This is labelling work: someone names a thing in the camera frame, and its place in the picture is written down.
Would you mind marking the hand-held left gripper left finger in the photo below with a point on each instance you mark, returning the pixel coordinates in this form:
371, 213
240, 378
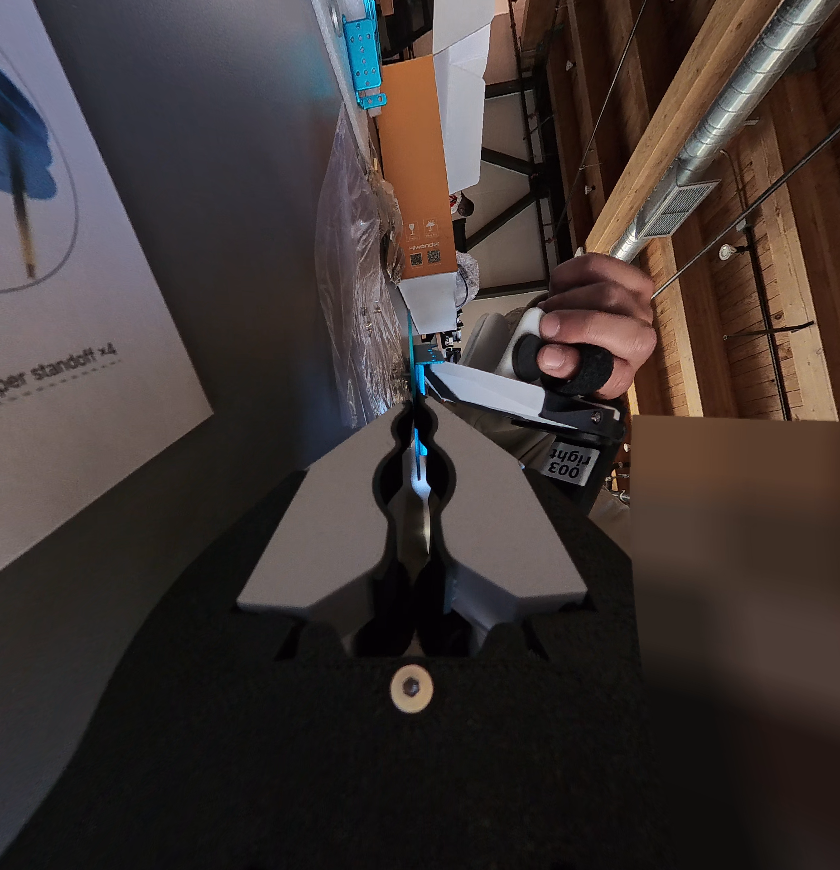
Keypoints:
311, 544

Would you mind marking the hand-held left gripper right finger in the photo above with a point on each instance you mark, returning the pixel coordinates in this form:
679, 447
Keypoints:
508, 544

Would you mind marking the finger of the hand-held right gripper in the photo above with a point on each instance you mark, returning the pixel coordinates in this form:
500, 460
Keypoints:
495, 391

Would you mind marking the blue perforated mounting bracket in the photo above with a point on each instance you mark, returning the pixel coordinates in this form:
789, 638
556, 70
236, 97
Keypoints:
428, 355

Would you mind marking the blue round metal plate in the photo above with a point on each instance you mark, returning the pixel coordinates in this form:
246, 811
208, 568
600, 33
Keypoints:
414, 340

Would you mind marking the person's right hand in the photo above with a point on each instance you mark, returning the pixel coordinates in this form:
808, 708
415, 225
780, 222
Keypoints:
603, 299

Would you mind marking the bubble wrap bag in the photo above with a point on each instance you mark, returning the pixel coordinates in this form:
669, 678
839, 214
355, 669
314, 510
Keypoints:
469, 272

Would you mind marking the clear plastic bag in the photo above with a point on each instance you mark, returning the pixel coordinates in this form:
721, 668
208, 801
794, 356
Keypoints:
352, 272

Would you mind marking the white ceiling spotlight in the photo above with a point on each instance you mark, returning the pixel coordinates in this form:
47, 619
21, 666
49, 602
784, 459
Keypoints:
726, 251

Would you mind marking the orange cardboard box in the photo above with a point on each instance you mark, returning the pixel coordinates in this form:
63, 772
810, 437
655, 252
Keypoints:
413, 170

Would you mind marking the white instruction sheet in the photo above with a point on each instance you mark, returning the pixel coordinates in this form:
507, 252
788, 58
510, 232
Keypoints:
87, 340

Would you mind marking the white foam sheet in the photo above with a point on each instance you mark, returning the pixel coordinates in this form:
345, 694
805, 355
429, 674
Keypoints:
331, 68

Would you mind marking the silver round flange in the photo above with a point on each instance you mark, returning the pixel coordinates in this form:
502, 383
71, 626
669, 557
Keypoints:
334, 17

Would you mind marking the silver ventilation duct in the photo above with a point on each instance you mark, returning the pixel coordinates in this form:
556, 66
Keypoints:
732, 102

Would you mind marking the blue metal U bracket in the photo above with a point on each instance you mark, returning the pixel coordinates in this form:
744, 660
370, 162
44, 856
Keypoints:
362, 61

